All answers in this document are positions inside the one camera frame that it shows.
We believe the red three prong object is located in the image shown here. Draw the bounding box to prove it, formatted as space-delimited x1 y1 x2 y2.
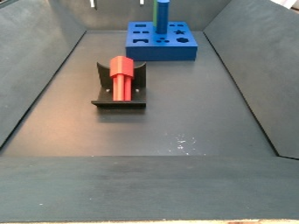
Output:
109 56 135 101

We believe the black curved fixture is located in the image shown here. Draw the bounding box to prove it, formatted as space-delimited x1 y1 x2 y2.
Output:
91 63 145 109

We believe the green cylinder peg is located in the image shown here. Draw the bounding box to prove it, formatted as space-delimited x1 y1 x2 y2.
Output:
153 0 157 27

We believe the blue cylinder peg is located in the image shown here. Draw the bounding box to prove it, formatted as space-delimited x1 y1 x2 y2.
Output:
156 0 169 34

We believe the blue shape sorter block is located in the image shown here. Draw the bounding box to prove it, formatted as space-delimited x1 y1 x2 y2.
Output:
125 22 197 61

